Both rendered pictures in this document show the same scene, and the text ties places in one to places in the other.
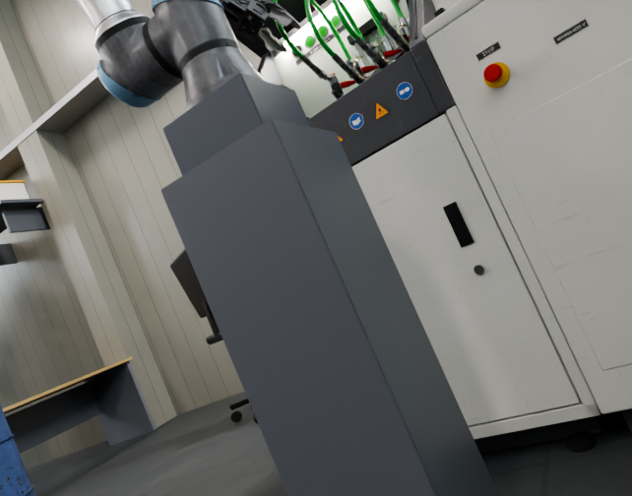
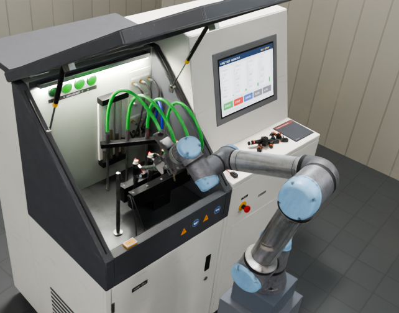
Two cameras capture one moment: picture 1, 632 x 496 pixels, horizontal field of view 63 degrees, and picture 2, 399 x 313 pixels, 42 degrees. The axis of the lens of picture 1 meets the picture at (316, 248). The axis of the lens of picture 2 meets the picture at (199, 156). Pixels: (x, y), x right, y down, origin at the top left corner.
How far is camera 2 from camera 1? 2.53 m
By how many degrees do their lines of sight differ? 85
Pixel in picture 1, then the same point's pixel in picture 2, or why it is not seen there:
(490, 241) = (212, 266)
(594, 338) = (221, 290)
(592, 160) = (247, 235)
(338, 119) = (189, 222)
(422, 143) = (212, 231)
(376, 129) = (201, 226)
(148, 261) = not seen: outside the picture
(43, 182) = not seen: outside the picture
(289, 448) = not seen: outside the picture
